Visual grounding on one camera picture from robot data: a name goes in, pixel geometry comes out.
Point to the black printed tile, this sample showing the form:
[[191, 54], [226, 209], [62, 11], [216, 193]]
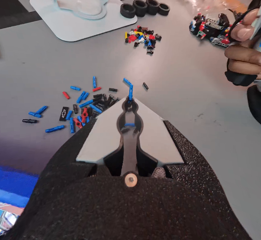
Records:
[[63, 113]]

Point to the grey desk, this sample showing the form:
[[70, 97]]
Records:
[[183, 101]]

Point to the pile of mixed coloured bricks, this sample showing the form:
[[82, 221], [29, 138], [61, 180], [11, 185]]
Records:
[[133, 38]]

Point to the black power adapter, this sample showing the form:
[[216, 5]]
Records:
[[10, 1]]

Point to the black chair armrest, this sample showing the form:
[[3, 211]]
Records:
[[254, 103]]

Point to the partly built toy car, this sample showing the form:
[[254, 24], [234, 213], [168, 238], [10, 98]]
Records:
[[210, 30]]

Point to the pile of small toy pins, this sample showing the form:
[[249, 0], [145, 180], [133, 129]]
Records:
[[100, 101]]

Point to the blue angled pin connector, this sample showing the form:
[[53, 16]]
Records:
[[130, 89]]

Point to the person's right hand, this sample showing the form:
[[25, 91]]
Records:
[[242, 57]]

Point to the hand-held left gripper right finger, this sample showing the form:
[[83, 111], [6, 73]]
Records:
[[159, 142]]

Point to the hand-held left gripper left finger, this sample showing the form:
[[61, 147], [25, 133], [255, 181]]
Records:
[[100, 140]]

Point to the holographic sticker sheet pad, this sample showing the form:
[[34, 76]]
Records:
[[7, 217]]

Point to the blue plastic bin white tag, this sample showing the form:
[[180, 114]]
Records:
[[14, 187]]

